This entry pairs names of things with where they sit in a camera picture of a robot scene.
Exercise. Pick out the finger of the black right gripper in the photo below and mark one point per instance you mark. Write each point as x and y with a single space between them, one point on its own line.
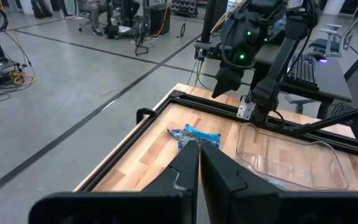
236 77
224 77

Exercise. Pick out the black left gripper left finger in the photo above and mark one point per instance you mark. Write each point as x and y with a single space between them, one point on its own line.
172 199

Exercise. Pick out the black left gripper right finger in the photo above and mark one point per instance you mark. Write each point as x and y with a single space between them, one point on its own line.
244 202

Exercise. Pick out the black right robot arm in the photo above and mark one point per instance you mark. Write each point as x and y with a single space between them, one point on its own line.
277 68

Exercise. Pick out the black pole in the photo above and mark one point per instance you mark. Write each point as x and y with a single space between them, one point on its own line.
211 18

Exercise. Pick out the clear plastic tray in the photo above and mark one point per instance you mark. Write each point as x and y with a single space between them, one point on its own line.
291 161

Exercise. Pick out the grey chair armrest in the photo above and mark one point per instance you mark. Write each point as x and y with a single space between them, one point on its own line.
297 100

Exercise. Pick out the black storage rack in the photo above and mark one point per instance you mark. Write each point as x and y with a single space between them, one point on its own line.
183 7

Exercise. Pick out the backlit keyboard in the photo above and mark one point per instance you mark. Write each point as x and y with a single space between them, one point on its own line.
303 73

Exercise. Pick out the black computer mouse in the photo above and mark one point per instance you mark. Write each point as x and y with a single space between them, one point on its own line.
315 56

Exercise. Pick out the black curved clamp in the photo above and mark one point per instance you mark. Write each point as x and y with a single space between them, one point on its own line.
139 115

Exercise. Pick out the white grey office chair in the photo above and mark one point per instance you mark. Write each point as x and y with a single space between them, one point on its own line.
334 43

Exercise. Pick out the black desk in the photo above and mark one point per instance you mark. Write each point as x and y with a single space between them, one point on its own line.
331 77

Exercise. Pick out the black bag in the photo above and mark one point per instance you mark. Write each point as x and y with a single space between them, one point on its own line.
111 32

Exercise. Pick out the person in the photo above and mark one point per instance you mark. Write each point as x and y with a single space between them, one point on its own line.
93 7

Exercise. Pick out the black backpack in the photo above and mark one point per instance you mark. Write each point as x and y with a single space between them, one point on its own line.
41 8

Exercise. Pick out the black aluminium table frame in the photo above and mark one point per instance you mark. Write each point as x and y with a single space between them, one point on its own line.
210 104

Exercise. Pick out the silver metal bracket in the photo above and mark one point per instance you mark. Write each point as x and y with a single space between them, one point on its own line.
245 109

